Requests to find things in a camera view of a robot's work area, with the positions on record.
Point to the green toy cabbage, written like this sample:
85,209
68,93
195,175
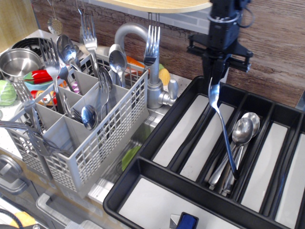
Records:
7,93

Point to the small steel fork centre basket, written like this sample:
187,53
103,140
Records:
105,88

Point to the front steel spoon in tray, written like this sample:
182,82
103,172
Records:
242,133

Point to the rear steel spoon in tray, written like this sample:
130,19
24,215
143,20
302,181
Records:
228,186

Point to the large steel fork left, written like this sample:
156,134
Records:
52,65

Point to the yellow toy corn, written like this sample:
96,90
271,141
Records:
164,76

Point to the steel spoon in tray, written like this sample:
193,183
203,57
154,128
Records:
228,186
242,133

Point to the steel spoon pair rear basket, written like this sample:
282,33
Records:
118,62

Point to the steel fork lying front left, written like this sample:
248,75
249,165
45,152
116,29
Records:
43,146

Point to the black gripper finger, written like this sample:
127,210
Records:
209,67
219,67

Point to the hanging steel skimmer ladle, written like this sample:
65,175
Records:
54,24

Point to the steel fork far left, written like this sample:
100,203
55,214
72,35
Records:
25,96

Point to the blue object bottom edge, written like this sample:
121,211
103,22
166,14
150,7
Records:
187,221

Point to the grey metal faucet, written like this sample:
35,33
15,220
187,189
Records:
156,95

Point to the tall steel fork by faucet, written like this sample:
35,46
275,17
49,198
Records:
152,45

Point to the teal toy bowl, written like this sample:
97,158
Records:
38,87

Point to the big steel spoon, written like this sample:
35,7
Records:
213,96

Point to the steel cooking pot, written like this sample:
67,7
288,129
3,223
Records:
16,63

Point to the red toy pepper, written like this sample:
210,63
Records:
37,77

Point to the grey plastic cutlery basket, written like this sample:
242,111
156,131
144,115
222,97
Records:
88,153

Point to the black cutlery tray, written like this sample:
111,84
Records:
169,175

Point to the light wooden round shelf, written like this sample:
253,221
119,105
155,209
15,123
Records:
162,6

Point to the steel fork rear basket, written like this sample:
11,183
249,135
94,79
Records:
89,38

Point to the orange toy carrot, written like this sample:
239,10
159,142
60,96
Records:
133,61

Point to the steel spoon upper left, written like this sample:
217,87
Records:
66,51

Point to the steel spoon front basket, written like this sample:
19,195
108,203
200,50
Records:
89,117

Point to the black stove burner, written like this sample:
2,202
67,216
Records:
31,44

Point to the green toy in sink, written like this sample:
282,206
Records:
129,156

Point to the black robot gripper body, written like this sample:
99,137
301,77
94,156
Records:
222,40

